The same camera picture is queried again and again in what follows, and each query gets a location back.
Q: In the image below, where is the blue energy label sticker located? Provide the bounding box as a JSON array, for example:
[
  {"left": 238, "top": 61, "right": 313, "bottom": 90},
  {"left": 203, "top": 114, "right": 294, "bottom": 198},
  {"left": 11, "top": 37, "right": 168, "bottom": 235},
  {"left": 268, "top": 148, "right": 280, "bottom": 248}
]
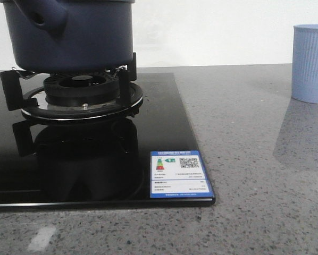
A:
[{"left": 150, "top": 150, "right": 214, "bottom": 199}]

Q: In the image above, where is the black gas burner head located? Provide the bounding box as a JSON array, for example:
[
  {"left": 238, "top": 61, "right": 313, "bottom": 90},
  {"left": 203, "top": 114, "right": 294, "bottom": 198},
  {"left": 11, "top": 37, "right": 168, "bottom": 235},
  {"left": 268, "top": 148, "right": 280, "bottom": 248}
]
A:
[{"left": 44, "top": 73, "right": 119, "bottom": 106}]

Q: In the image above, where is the black glass gas cooktop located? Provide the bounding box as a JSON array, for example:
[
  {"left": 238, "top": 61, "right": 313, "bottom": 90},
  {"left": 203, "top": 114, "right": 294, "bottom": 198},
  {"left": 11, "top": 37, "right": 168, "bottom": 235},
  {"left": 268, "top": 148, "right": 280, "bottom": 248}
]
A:
[{"left": 0, "top": 73, "right": 216, "bottom": 211}]

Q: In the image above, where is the dark blue cooking pot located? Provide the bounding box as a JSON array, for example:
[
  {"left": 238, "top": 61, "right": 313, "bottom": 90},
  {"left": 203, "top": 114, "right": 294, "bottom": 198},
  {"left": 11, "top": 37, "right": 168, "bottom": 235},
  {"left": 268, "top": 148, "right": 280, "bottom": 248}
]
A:
[{"left": 1, "top": 1, "right": 134, "bottom": 73}]

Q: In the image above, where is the black pot support grate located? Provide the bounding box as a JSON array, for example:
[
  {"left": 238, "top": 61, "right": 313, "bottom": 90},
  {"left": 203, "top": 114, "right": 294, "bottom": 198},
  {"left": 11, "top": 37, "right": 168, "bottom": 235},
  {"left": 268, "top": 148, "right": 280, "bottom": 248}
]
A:
[{"left": 0, "top": 58, "right": 143, "bottom": 122}]

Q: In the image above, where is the light blue ribbed cup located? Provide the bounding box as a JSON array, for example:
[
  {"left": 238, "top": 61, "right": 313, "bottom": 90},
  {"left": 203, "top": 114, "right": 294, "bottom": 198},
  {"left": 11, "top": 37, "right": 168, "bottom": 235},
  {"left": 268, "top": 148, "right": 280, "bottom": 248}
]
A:
[{"left": 291, "top": 24, "right": 318, "bottom": 104}]

